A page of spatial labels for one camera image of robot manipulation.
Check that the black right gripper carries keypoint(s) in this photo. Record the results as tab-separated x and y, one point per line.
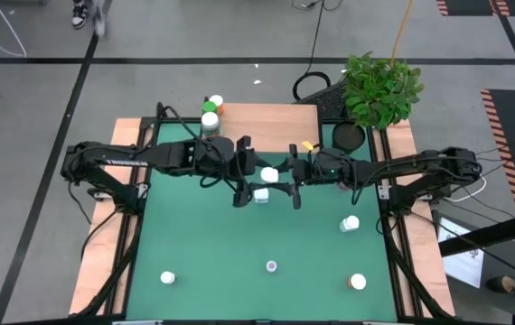
307	169

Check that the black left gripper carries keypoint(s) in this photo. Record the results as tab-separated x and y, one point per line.
241	167

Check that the white bottle barcode label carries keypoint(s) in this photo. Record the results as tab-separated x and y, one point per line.
269	174

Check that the white bottle supplement facts label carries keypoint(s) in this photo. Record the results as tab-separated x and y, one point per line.
261	196

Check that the white headache bottle maroon label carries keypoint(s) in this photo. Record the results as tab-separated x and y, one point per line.
343	186

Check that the gummy vitamin bottle green label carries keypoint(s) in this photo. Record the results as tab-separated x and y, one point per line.
210	121

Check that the white bottle blue striped label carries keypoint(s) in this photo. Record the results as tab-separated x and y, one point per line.
351	222

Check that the green cap caffeine bottle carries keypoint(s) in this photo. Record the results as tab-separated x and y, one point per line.
208	107

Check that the amber pill bottle white cap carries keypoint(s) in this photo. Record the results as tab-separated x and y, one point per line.
358	281
216	100

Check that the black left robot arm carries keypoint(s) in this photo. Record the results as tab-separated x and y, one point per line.
158	155

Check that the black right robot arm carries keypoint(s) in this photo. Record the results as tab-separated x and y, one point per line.
420	164

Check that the wooden shelf black legs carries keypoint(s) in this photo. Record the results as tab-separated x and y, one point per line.
275	126

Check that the black perforated floor mat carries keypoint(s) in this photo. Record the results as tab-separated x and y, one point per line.
330	101

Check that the translucent white plastic bottle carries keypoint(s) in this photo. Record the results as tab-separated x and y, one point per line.
271	266

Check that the green potted plant black pot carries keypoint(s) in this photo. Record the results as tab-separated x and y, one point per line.
379	90

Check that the small white bottle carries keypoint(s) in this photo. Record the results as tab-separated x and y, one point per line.
167	277

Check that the right wooden side board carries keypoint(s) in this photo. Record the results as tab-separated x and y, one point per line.
424	271

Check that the wooden side board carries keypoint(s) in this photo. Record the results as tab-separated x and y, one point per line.
424	271
104	253

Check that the left wooden side board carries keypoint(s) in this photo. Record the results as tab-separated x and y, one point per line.
104	253

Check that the white printed sheet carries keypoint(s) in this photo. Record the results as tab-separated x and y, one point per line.
463	266

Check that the black overhead rig beam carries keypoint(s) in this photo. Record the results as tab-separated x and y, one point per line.
492	234

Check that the person's shoe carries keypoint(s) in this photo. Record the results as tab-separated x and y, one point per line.
79	13
100	20

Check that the brown round object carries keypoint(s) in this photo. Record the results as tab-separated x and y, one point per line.
506	284

